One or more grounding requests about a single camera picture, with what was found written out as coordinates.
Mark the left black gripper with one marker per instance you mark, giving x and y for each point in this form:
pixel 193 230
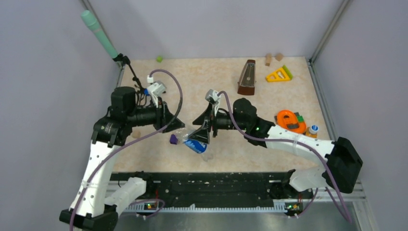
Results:
pixel 164 118

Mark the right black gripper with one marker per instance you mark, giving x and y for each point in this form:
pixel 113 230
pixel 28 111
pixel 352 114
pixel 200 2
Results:
pixel 208 118

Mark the clear crushed plastic bottle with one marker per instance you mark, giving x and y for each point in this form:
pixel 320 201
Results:
pixel 182 135

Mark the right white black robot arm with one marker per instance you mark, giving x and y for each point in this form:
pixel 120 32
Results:
pixel 338 163

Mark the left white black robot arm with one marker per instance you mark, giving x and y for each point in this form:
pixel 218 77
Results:
pixel 92 209

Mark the orange juice bottle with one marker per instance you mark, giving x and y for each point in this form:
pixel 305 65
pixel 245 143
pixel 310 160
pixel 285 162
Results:
pixel 312 131

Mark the purple small block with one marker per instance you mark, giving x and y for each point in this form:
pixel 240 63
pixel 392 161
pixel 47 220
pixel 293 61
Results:
pixel 173 139

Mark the beige wooden cube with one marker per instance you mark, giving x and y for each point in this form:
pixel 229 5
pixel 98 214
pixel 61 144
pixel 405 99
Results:
pixel 136 134

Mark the brown metronome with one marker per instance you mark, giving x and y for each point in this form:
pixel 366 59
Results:
pixel 246 83

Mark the orange toy tape dispenser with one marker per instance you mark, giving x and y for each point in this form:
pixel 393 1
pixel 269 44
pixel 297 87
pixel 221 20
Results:
pixel 291 121

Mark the yellow triangle toy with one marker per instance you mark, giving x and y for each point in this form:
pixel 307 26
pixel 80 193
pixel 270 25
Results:
pixel 280 75

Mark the tall wooden block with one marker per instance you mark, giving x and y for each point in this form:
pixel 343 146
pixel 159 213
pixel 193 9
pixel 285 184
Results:
pixel 268 59

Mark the small wooden cube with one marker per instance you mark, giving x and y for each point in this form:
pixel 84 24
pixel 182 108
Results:
pixel 279 57

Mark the mint green microphone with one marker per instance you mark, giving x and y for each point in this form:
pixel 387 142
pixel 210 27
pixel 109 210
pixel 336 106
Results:
pixel 92 23

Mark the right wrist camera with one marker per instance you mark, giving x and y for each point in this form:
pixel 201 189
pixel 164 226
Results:
pixel 213 98

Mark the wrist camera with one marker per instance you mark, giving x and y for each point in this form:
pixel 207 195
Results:
pixel 155 90
pixel 213 98

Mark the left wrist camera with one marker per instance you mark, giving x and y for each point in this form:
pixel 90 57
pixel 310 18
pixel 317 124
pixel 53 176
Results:
pixel 155 90

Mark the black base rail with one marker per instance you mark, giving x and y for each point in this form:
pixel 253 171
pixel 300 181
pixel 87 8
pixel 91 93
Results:
pixel 215 190

